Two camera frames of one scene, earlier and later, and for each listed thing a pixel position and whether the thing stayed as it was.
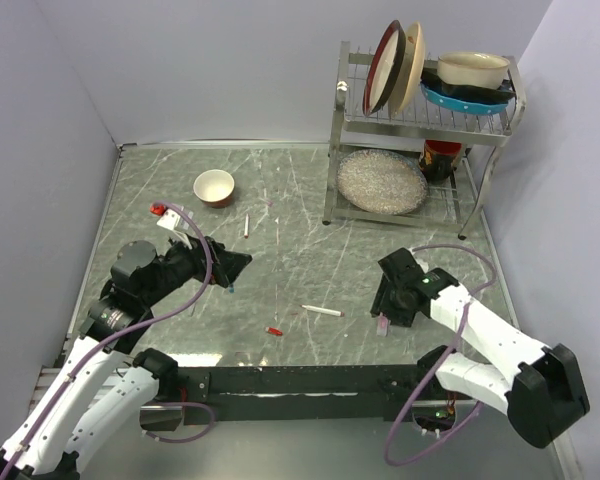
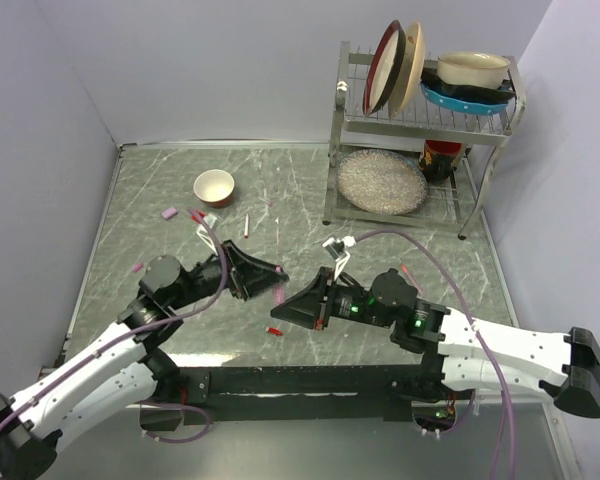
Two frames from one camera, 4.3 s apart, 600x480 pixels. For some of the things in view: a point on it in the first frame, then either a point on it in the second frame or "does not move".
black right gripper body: [389, 300] to [321, 307]
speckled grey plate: [381, 182] does not move
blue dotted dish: [466, 106] does not move
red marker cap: [274, 331] does not move
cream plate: [412, 73] does not move
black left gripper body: [180, 265] to [236, 278]
